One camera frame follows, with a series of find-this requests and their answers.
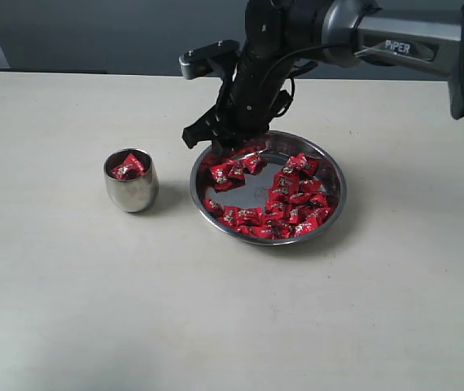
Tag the stainless steel cup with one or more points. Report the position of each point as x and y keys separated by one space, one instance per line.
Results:
x=136 y=195

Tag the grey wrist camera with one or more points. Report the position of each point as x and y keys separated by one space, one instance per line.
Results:
x=219 y=58

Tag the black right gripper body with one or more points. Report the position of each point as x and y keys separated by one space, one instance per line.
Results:
x=246 y=103

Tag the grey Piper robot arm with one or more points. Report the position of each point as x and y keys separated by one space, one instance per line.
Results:
x=286 y=38

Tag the stainless steel plate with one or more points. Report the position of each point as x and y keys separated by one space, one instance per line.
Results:
x=248 y=189

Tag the red candy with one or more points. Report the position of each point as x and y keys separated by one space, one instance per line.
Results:
x=276 y=230
x=129 y=169
x=303 y=165
x=308 y=225

